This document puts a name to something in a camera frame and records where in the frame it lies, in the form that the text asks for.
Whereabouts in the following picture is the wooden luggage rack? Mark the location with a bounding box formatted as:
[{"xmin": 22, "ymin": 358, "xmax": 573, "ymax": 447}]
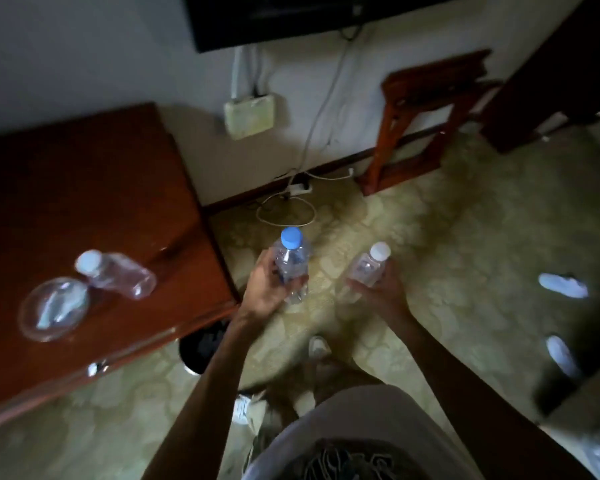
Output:
[{"xmin": 356, "ymin": 49, "xmax": 504, "ymax": 197}]

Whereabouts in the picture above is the dark wooden cabinet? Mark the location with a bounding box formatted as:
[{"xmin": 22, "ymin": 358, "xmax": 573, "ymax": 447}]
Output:
[{"xmin": 480, "ymin": 0, "xmax": 600, "ymax": 154}]

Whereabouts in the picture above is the person's right hand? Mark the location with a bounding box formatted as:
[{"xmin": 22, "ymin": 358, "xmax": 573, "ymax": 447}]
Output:
[{"xmin": 346, "ymin": 265, "xmax": 415, "ymax": 329}]

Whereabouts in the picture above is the long white cable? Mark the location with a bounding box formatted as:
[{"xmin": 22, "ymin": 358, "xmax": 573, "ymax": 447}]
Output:
[{"xmin": 280, "ymin": 27, "xmax": 362, "ymax": 193}]

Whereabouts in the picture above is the clear white cap bottle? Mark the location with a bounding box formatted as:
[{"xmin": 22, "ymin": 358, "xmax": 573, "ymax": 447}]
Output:
[{"xmin": 75, "ymin": 249, "xmax": 158, "ymax": 301}]

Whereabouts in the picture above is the white slipper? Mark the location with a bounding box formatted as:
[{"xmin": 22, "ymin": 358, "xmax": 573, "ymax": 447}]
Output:
[
  {"xmin": 546, "ymin": 335, "xmax": 583, "ymax": 380},
  {"xmin": 538, "ymin": 273, "xmax": 590, "ymax": 299}
]

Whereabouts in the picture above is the brown wooden desk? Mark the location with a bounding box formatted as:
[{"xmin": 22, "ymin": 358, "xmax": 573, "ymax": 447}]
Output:
[{"xmin": 0, "ymin": 102, "xmax": 241, "ymax": 436}]

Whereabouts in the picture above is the cream wall junction box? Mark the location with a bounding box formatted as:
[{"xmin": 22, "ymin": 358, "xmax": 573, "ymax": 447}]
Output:
[{"xmin": 223, "ymin": 94, "xmax": 277, "ymax": 141}]

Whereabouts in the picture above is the white bed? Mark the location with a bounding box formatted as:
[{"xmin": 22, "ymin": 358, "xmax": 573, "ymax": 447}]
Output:
[{"xmin": 532, "ymin": 355, "xmax": 600, "ymax": 480}]

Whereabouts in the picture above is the person's left hand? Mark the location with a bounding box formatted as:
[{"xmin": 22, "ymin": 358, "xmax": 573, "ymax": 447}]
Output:
[{"xmin": 235, "ymin": 248, "xmax": 310, "ymax": 325}]

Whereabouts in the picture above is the white cable conduit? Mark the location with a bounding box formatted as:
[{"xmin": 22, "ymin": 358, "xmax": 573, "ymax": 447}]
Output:
[{"xmin": 230, "ymin": 45, "xmax": 262, "ymax": 100}]

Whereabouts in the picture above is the small white cap bottle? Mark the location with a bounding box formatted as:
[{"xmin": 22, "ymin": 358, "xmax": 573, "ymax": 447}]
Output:
[{"xmin": 349, "ymin": 241, "xmax": 392, "ymax": 288}]

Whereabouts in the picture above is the black television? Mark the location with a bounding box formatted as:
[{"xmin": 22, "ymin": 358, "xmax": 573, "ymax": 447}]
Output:
[{"xmin": 182, "ymin": 0, "xmax": 473, "ymax": 54}]

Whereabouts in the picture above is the person's white shoe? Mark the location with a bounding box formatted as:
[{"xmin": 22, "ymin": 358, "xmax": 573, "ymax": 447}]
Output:
[
  {"xmin": 231, "ymin": 392, "xmax": 268, "ymax": 428},
  {"xmin": 307, "ymin": 336, "xmax": 332, "ymax": 361}
]

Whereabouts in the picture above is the white printed shirt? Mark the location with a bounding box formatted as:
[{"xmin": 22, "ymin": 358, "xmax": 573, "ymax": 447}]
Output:
[{"xmin": 242, "ymin": 385, "xmax": 483, "ymax": 480}]

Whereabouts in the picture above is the person's right forearm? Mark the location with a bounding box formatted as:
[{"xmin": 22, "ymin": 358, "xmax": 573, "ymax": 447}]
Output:
[{"xmin": 390, "ymin": 313, "xmax": 598, "ymax": 480}]

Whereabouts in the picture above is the black trash bin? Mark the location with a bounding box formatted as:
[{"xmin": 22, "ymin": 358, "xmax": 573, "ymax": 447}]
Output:
[{"xmin": 178, "ymin": 320, "xmax": 231, "ymax": 376}]

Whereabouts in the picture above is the blue cap water bottle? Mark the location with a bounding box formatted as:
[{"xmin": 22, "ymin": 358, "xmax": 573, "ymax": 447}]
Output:
[{"xmin": 272, "ymin": 226, "xmax": 312, "ymax": 305}]

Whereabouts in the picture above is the person's left forearm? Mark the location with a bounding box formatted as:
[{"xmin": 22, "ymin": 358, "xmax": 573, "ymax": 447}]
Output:
[{"xmin": 142, "ymin": 311, "xmax": 267, "ymax": 480}]

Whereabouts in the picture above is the looped white cable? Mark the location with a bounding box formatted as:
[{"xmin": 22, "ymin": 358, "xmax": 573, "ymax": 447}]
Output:
[{"xmin": 255, "ymin": 191, "xmax": 317, "ymax": 229}]

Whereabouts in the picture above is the clear drinking glass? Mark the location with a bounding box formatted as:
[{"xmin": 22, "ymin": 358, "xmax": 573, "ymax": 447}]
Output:
[{"xmin": 18, "ymin": 277, "xmax": 91, "ymax": 343}]

